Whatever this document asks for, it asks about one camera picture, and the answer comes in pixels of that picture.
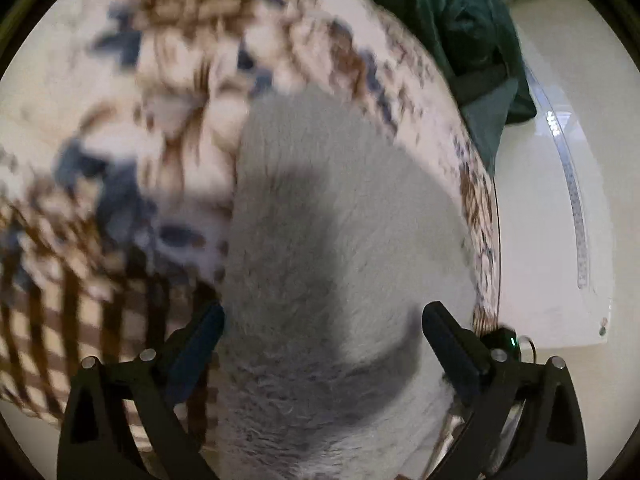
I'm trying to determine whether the dark teal blanket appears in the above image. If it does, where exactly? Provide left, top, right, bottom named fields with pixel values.
left=345, top=0, right=537, bottom=123

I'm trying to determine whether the teal pillow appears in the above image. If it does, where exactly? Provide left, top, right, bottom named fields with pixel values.
left=457, top=77, right=521, bottom=178

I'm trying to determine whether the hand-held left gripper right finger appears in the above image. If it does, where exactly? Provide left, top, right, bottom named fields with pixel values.
left=421, top=301, right=588, bottom=480

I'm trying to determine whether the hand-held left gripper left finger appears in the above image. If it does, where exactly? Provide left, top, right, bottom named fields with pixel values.
left=56, top=301, right=226, bottom=480

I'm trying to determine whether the grey fluffy towel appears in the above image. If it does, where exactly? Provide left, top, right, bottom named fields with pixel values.
left=215, top=82, right=481, bottom=480

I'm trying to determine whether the brown blue patterned tablecloth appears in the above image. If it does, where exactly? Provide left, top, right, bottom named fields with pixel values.
left=0, top=0, right=501, bottom=421

